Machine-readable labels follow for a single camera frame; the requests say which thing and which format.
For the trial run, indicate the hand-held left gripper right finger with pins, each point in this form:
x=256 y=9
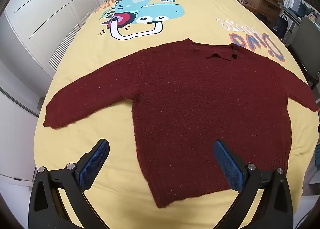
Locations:
x=230 y=166

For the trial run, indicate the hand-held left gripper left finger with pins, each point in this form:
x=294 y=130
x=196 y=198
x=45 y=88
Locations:
x=96 y=164

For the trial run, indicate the dark red knit sweater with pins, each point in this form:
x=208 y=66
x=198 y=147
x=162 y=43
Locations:
x=200 y=106

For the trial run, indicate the yellow dinosaur printed blanket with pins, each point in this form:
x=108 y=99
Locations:
x=87 y=56

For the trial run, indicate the dark paper bag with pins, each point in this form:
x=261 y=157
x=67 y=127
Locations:
x=281 y=26

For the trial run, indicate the grey chair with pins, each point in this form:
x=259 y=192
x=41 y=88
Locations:
x=308 y=39

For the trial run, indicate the white wardrobe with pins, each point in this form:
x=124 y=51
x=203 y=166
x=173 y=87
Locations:
x=37 y=19

